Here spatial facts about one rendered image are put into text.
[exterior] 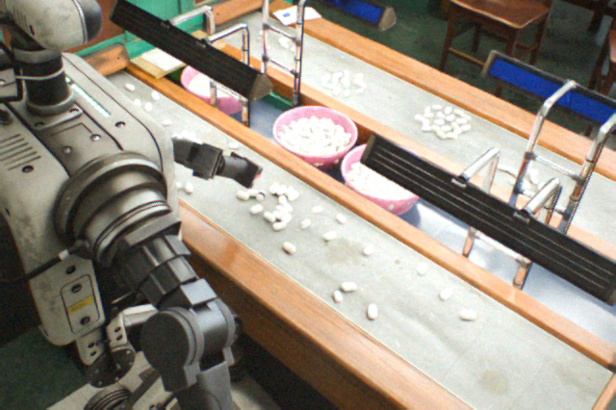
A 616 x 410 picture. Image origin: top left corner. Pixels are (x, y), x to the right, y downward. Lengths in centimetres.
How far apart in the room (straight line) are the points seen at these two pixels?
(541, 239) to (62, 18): 99
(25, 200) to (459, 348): 107
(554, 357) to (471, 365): 20
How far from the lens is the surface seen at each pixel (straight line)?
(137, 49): 251
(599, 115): 190
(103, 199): 89
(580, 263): 142
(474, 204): 146
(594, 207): 214
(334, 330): 158
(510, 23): 369
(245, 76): 177
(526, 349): 169
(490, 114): 235
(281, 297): 163
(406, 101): 238
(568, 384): 167
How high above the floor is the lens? 202
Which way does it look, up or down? 41 degrees down
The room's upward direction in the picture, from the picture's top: 4 degrees clockwise
